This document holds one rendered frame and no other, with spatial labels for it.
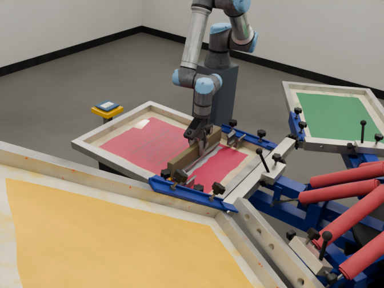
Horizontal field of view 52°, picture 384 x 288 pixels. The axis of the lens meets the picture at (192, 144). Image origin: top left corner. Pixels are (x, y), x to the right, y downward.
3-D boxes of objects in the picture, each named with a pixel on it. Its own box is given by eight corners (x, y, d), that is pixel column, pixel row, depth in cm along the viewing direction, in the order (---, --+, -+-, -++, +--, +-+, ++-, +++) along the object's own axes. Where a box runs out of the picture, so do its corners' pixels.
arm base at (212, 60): (214, 58, 236) (216, 41, 231) (235, 64, 229) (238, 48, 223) (198, 64, 226) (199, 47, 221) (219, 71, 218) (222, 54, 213)
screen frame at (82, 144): (71, 148, 190) (71, 141, 188) (150, 106, 232) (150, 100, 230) (210, 218, 155) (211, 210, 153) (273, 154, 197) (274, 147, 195)
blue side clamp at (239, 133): (216, 138, 208) (218, 127, 205) (221, 135, 212) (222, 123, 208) (268, 159, 195) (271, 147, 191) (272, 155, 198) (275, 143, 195)
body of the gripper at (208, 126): (212, 135, 184) (215, 111, 178) (202, 142, 178) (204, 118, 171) (199, 130, 187) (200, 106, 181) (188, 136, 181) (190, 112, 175)
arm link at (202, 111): (205, 109, 169) (190, 103, 173) (204, 119, 171) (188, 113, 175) (214, 103, 175) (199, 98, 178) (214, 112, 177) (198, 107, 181)
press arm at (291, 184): (260, 186, 168) (262, 176, 165) (266, 179, 172) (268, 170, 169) (299, 202, 160) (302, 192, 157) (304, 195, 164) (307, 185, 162)
